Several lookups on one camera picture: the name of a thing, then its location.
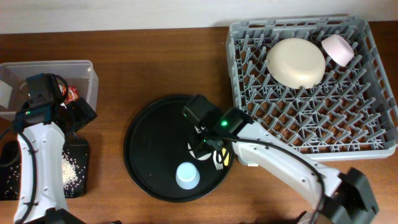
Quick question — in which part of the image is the round black tray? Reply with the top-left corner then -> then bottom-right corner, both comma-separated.
124,95 -> 231,203

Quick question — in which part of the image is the yellow plastic spoon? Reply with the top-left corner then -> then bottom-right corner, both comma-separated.
221,148 -> 230,167

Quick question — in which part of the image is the black rectangular tray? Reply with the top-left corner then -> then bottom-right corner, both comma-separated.
1,139 -> 90,201

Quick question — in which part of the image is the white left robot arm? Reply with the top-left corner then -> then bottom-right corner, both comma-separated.
11,98 -> 97,223

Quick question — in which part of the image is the white cup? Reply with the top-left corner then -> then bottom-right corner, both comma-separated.
187,140 -> 213,161

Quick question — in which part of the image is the white rice pile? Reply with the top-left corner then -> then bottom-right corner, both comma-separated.
1,153 -> 88,200

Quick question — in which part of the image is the red snack wrapper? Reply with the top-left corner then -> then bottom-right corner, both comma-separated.
60,85 -> 79,104

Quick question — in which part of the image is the white plastic spoon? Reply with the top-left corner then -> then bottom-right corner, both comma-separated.
213,151 -> 224,170

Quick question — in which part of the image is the grey plastic dishwasher rack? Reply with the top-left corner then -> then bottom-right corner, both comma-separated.
226,17 -> 397,161

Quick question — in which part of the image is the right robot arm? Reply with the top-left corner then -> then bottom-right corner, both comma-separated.
182,106 -> 379,223

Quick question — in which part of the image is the large cream bowl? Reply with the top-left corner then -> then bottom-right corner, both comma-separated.
266,38 -> 326,89

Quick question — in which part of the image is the light blue cup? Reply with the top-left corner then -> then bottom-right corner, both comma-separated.
175,162 -> 200,190

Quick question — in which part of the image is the pink bowl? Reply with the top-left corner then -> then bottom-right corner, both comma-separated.
321,34 -> 354,67

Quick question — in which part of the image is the clear plastic waste bin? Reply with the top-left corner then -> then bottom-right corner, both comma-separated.
1,60 -> 99,121

